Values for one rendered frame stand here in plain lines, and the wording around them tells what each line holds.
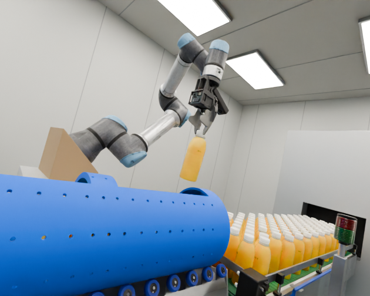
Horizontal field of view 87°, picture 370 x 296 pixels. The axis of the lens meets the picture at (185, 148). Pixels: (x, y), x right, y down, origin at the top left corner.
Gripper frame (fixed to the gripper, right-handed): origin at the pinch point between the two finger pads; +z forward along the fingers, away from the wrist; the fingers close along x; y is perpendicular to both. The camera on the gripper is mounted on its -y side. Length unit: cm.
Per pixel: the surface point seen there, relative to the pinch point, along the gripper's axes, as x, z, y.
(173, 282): 12, 48, 6
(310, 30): -57, -200, -193
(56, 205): 12, 28, 42
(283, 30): -85, -199, -175
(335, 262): 37, 35, -52
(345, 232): 38, 23, -51
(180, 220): 13.6, 29.2, 11.5
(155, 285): 12, 48, 13
